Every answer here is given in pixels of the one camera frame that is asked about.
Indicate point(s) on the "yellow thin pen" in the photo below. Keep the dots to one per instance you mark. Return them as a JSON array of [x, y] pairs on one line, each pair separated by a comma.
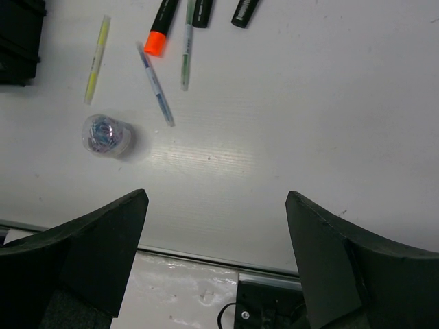
[[97, 60]]

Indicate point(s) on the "green thin pen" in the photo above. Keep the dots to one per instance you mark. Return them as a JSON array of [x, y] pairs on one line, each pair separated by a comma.
[[186, 53]]

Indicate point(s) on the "blue thin pen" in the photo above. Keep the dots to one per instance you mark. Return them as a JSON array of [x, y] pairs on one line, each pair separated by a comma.
[[156, 87]]

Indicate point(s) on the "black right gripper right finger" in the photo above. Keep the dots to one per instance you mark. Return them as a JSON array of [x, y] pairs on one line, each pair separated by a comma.
[[353, 278]]

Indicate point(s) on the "black four-compartment organizer tray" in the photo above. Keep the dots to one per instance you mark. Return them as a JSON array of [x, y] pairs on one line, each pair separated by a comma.
[[21, 27]]

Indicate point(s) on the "clear jar of paper clips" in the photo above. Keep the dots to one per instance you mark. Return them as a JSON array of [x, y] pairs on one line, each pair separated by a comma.
[[106, 137]]

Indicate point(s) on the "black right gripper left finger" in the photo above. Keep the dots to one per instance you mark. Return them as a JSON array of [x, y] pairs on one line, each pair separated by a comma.
[[73, 275]]

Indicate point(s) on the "blue cap black highlighter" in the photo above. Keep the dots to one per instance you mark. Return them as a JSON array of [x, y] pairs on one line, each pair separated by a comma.
[[243, 13]]

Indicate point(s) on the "silver foil covered panel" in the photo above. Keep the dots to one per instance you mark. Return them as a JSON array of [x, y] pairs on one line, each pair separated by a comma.
[[170, 293]]

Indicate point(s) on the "orange cap black highlighter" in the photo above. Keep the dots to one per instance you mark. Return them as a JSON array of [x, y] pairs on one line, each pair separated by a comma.
[[157, 37]]

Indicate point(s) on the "pink cap black highlighter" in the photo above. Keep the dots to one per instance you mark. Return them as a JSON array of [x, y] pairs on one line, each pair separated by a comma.
[[202, 13]]

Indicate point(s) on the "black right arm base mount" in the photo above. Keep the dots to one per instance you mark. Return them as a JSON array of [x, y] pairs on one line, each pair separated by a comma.
[[267, 302]]

